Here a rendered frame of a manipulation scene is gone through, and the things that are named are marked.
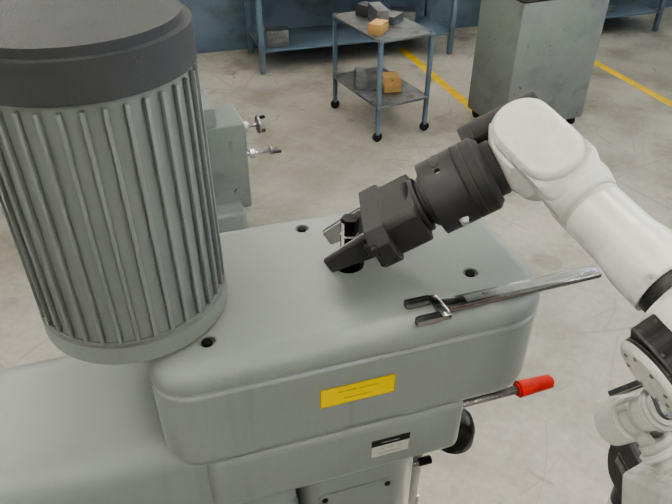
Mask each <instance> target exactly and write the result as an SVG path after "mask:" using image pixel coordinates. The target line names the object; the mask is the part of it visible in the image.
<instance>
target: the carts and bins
mask: <svg viewBox="0 0 672 504"><path fill-rule="evenodd" d="M403 13H404V12H400V11H394V10H389V9H388V8H386V7H385V6H384V5H383V4H382V3H381V2H367V1H362V2H359V3H356V11H352V12H345V13H338V14H337V13H333V14H332V17H333V75H332V77H333V100H332V101H331V107H332V108H334V109H336V108H338V107H339V104H340V103H339V101H338V100H337V81H339V82H340V83H341V84H343V85H344V86H346V87H347V88H348V89H350V90H351V91H352V92H354V93H355V94H357V95H358V96H359V97H361V98H362V99H364V100H365V101H366V102H368V103H369V104H370V105H372V106H373V107H375V108H376V115H375V133H374V134H373V136H372V139H373V140H374V141H375V142H379V141H380V140H381V139H382V134H381V133H380V118H381V109H383V108H387V107H392V106H396V105H401V104H406V103H410V102H415V101H420V100H424V103H423V115H422V122H421V123H420V126H419V128H420V129H421V130H422V131H425V130H427V129H428V127H429V124H428V123H427V116H428V105H429V98H430V96H429V93H430V82H431V71H432V60H433V49H434V38H435V35H436V32H435V31H434V30H430V29H428V28H426V27H424V26H422V25H420V24H418V23H416V22H413V21H411V20H409V19H407V18H405V17H403ZM337 20H339V21H340V22H342V23H344V24H346V25H347V26H349V27H351V28H353V29H354V30H356V31H358V32H360V33H361V34H363V35H365V36H367V37H368V38H370V39H372V40H374V41H375V42H377V43H378V64H377V67H371V68H366V69H365V67H355V71H350V72H345V73H339V74H337ZM425 36H429V45H428V57H427V68H426V80H425V92H422V91H421V90H419V89H418V88H416V87H414V86H413V85H411V84H409V83H408V82H406V81H405V80H403V79H402V78H401V77H400V76H399V74H398V73H397V71H392V72H390V71H388V70H387V69H385V68H384V67H383V50H384V44H385V43H390V42H396V41H402V40H408V39H414V38H419V37H425Z"/></svg>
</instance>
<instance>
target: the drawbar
mask: <svg viewBox="0 0 672 504"><path fill-rule="evenodd" d="M341 223H343V224H344V236H346V237H354V236H356V235H357V233H358V232H359V217H357V216H356V215H355V214H344V215H343V216H342V217H341ZM340 272H342V273H355V272H358V264H355V265H352V266H350V267H347V268H344V269H341V270H340Z"/></svg>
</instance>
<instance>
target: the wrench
mask: <svg viewBox="0 0 672 504"><path fill-rule="evenodd" d="M601 277H602V273H601V272H600V271H599V270H598V269H597V268H596V267H595V266H593V265H589V266H584V267H580V268H575V269H571V270H566V271H562V272H557V273H553V274H548V275H544V276H540V277H535V278H531V279H526V280H522V281H517V282H513V283H508V284H504V285H499V286H495V287H490V288H486V289H482V290H477V291H473V292H468V293H464V294H459V295H455V296H450V297H446V298H442V300H441V298H440V297H439V295H438V294H432V295H429V296H428V295H424V296H420V297H415V298H411V299H406V300H404V304H403V305H404V306H405V308H406V309H409V310H410V309H415V308H419V307H424V306H428V305H431V304H432V306H433V307H434V309H435V310H436V312H433V313H428V314H424V315H420V316H417V317H416V318H415V324H416V325H417V327H422V326H426V325H430V324H434V323H439V322H443V320H448V319H451V318H452V314H451V312H455V311H459V310H463V309H468V308H472V307H476V306H481V305H485V304H489V303H493V302H498V301H502V300H506V299H511V298H515V297H519V296H524V295H528V294H532V293H537V292H541V291H545V290H550V289H554V288H558V287H563V286H567V285H571V284H576V283H580V282H584V281H589V280H593V279H597V278H601Z"/></svg>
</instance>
